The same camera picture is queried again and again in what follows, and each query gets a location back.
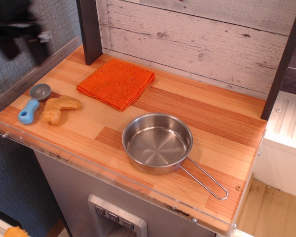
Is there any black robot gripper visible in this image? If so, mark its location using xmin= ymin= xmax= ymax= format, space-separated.
xmin=0 ymin=0 xmax=52 ymax=66

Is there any blue handled grey spoon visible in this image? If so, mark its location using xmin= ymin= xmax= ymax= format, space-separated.
xmin=18 ymin=83 xmax=51 ymax=125

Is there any tan toy chicken piece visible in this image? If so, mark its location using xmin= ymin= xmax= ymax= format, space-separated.
xmin=42 ymin=95 xmax=81 ymax=125

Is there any orange folded cloth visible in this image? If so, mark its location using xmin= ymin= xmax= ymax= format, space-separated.
xmin=76 ymin=59 xmax=155 ymax=111

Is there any stainless steel pan bowl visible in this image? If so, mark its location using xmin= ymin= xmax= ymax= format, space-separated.
xmin=121 ymin=113 xmax=229 ymax=200

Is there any grey toy fridge cabinet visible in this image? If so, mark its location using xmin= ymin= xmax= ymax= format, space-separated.
xmin=35 ymin=152 xmax=215 ymax=237

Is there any orange object bottom left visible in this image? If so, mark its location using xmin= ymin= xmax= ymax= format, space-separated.
xmin=3 ymin=226 xmax=29 ymax=237

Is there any silver dispenser panel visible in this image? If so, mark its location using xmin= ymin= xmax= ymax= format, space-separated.
xmin=88 ymin=194 xmax=148 ymax=237

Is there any white toy sink unit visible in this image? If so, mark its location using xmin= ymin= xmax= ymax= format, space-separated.
xmin=253 ymin=91 xmax=296 ymax=196

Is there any dark left upright post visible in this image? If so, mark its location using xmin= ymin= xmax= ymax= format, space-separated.
xmin=76 ymin=0 xmax=103 ymax=65

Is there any dark upright post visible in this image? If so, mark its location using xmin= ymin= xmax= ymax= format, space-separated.
xmin=260 ymin=18 xmax=296 ymax=120
xmin=76 ymin=0 xmax=103 ymax=65

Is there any dark right upright post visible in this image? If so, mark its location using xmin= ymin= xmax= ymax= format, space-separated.
xmin=260 ymin=18 xmax=296 ymax=120

